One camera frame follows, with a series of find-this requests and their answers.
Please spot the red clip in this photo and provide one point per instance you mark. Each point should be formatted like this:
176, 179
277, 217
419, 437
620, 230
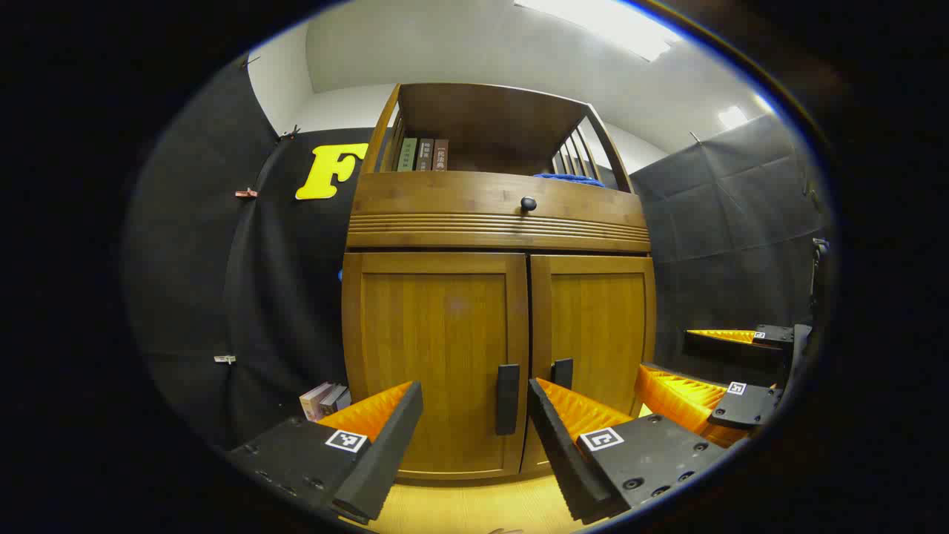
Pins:
245, 193

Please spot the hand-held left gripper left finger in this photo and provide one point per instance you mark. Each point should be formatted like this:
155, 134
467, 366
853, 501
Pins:
385, 454

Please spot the blue cloth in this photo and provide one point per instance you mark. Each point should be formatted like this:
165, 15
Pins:
567, 179

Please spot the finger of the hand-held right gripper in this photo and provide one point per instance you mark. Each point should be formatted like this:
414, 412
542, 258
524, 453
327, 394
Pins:
745, 406
734, 350

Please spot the blue book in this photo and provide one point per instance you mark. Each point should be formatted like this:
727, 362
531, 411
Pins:
344, 399

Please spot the black backdrop cloth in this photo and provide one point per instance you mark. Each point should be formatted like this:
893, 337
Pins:
289, 282
734, 222

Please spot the black round drawer knob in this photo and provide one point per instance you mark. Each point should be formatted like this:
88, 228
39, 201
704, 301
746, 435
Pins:
528, 204

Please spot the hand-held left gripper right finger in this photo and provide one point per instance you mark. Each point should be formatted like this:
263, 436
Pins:
560, 460

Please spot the wooden double-door shoe cabinet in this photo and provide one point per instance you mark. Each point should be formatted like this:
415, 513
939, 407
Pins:
489, 119

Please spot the small ceiling light panel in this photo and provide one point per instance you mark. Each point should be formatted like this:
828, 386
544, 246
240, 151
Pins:
732, 117

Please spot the dark grey book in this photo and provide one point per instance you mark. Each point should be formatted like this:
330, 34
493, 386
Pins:
425, 154

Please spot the brown book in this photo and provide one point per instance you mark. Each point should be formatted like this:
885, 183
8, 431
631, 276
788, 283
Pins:
440, 155

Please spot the wooden shoe cabinet door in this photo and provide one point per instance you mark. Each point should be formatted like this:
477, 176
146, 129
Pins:
437, 334
600, 319

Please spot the large ceiling light panel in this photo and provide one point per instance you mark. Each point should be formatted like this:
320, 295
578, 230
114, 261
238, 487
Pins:
608, 22

